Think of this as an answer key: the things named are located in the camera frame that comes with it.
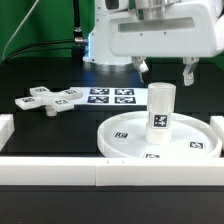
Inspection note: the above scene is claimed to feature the white fence block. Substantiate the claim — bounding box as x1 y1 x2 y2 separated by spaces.
210 116 224 148
0 114 15 152

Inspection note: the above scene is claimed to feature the white right fence block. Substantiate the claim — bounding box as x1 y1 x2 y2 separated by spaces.
210 116 224 148

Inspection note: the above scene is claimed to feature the white front fence bar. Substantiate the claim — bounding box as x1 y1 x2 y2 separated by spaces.
0 157 224 186

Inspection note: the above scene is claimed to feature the white cross-shaped table base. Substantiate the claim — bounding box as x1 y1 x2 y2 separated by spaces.
15 86 83 117

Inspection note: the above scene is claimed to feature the black vertical cable connector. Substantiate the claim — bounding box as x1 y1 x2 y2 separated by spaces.
72 0 88 46

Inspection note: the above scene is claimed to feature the grey thin cable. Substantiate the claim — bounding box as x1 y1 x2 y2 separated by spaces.
1 0 41 61

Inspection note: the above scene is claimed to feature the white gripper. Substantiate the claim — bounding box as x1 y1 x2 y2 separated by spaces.
107 1 224 86

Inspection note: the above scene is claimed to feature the white fiducial marker sheet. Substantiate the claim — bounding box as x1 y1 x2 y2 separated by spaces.
73 87 148 106

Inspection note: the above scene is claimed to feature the white round table top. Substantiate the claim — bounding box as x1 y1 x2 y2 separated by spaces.
97 111 222 159

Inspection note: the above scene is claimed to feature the white left fence block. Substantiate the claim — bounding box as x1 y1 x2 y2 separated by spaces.
0 114 15 152

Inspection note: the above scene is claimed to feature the black cable bundle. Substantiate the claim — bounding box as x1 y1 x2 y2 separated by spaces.
1 39 88 64

